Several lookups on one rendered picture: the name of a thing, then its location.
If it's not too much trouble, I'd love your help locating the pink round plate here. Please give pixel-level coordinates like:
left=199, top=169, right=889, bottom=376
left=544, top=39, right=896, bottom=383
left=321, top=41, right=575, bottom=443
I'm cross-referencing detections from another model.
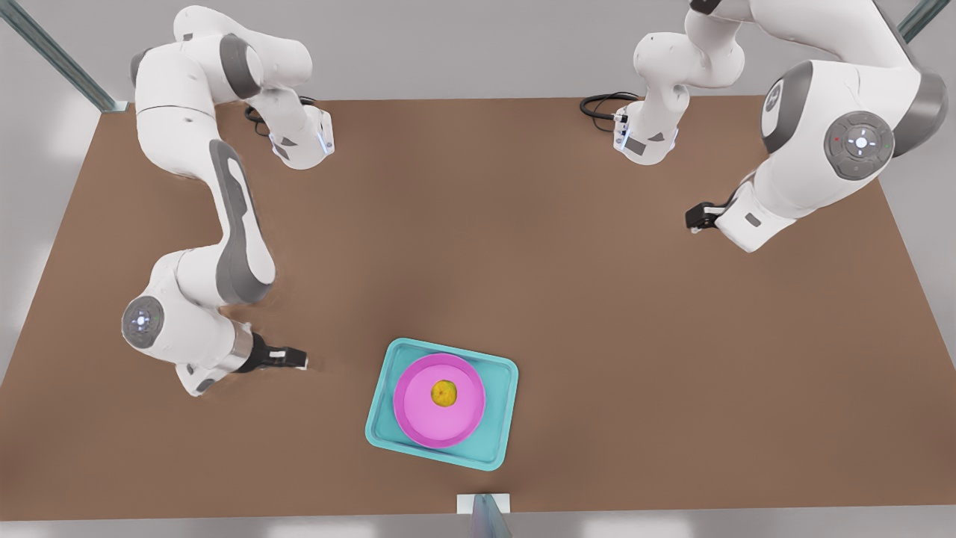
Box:
left=393, top=353, right=487, bottom=449

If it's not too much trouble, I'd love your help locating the teal rectangular tray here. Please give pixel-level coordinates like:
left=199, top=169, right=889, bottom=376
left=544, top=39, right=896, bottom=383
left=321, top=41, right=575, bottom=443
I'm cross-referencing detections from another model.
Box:
left=364, top=337, right=520, bottom=472

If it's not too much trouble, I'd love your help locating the black cable loop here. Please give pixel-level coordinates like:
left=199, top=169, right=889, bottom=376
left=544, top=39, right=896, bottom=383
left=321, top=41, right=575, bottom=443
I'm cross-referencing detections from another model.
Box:
left=580, top=91, right=642, bottom=134
left=244, top=96, right=317, bottom=138

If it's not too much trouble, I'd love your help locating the silver frame post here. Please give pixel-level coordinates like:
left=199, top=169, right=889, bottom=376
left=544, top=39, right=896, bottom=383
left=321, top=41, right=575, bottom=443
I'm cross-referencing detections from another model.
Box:
left=0, top=0, right=129, bottom=113
left=456, top=492, right=513, bottom=538
left=898, top=0, right=951, bottom=44

